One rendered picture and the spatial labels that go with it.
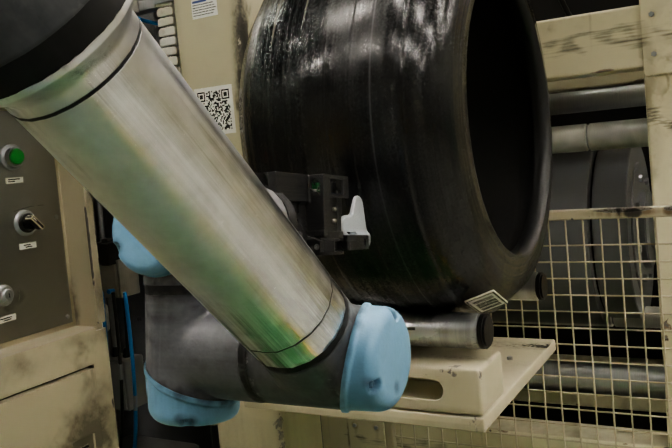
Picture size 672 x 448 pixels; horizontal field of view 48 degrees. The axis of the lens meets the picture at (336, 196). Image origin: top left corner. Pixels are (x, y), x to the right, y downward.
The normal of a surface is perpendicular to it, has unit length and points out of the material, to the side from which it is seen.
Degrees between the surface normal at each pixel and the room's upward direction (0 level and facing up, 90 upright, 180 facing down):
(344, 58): 74
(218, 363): 87
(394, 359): 90
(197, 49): 90
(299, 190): 90
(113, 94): 113
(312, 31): 66
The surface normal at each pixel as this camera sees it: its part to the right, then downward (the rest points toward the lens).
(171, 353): -0.46, -0.10
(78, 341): 0.87, -0.05
